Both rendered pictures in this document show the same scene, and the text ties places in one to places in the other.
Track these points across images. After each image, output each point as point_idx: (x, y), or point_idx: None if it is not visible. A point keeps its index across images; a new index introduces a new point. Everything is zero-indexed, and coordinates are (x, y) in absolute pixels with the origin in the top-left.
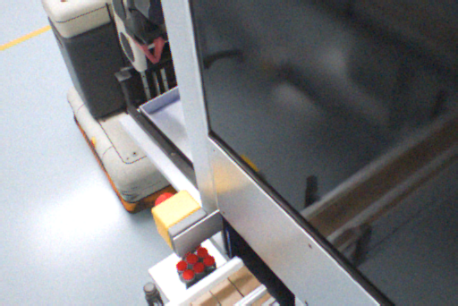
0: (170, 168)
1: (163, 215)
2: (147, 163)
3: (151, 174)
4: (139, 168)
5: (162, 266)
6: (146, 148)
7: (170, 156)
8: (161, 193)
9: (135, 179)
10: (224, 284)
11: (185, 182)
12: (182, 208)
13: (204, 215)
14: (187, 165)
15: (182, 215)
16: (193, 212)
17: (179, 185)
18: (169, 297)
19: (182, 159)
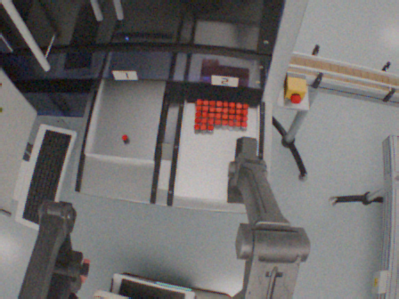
0: (266, 152)
1: (304, 84)
2: (207, 297)
3: (208, 293)
4: (214, 297)
5: (302, 106)
6: (268, 176)
7: (263, 154)
8: (206, 291)
9: (221, 295)
10: (289, 69)
11: (265, 137)
12: (295, 82)
13: (289, 72)
14: (260, 140)
15: (297, 79)
16: (291, 76)
17: (270, 138)
18: (307, 92)
19: (259, 146)
